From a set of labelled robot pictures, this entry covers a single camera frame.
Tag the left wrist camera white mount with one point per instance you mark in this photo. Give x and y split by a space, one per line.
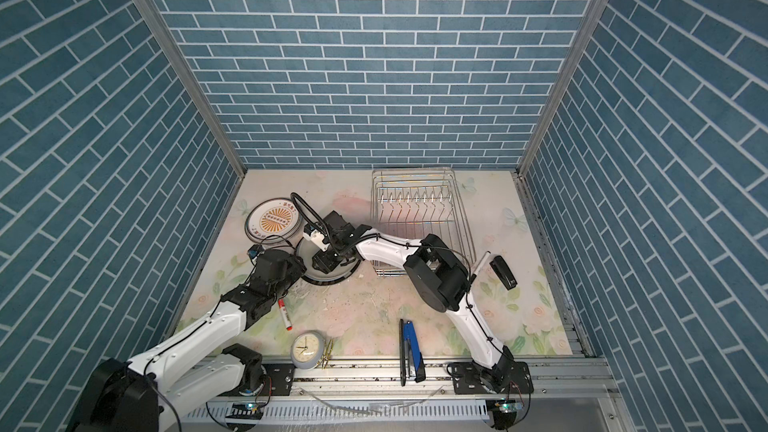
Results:
254 252

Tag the small grey clock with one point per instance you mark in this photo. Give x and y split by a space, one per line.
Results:
307 350

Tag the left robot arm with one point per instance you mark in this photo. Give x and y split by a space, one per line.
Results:
152 390

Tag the brown patterned plate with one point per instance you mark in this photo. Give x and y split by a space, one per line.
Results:
272 220

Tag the black plate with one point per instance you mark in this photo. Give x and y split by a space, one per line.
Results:
306 251

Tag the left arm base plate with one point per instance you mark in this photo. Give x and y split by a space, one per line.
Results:
276 380

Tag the metal wire dish rack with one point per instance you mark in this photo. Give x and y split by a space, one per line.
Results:
413 203

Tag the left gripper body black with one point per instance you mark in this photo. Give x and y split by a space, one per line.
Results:
294 270

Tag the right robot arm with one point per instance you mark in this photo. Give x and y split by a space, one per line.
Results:
441 279

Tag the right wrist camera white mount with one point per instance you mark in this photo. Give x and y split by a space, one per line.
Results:
315 235

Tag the white marker pen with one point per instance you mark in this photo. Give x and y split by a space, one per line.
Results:
481 263

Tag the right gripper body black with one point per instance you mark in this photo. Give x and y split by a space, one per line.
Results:
329 259

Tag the white perforated cable duct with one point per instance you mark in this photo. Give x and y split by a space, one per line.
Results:
312 412

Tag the aluminium front rail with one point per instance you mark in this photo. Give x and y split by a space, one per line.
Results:
347 379

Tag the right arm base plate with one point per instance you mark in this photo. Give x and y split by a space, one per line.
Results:
469 378

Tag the black remote on table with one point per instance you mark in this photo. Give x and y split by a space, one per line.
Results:
503 272

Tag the red marker pen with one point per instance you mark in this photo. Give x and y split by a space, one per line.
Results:
284 314

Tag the grey plate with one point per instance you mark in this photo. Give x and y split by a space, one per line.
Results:
327 261

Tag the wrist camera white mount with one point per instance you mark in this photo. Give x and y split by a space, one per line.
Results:
315 235
254 252

